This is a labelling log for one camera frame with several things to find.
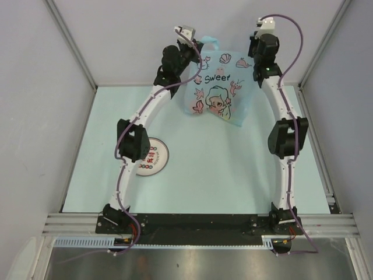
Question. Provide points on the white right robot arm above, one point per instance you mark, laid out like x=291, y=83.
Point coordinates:
x=287, y=136

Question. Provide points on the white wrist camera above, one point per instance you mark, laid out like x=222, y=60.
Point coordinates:
x=265, y=26
x=185, y=33

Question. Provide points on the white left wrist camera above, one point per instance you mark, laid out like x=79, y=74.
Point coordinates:
x=185, y=33

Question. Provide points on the light blue cartoon plastic bag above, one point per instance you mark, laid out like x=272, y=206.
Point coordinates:
x=222, y=83

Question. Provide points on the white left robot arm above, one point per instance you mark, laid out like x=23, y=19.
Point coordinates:
x=133, y=142

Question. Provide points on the light blue cable duct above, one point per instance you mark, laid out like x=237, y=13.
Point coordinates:
x=116, y=243

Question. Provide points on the round white printed plate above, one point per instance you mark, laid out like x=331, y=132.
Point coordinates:
x=156, y=159

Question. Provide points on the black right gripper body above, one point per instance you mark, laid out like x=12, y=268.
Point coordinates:
x=253, y=52

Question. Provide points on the aluminium frame rail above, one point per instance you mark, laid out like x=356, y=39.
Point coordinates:
x=315, y=225

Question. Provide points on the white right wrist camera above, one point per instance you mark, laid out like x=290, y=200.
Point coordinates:
x=265, y=26

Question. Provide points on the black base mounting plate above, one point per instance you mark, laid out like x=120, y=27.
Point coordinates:
x=202, y=229

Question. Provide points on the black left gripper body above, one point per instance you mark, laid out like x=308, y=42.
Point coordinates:
x=188, y=52

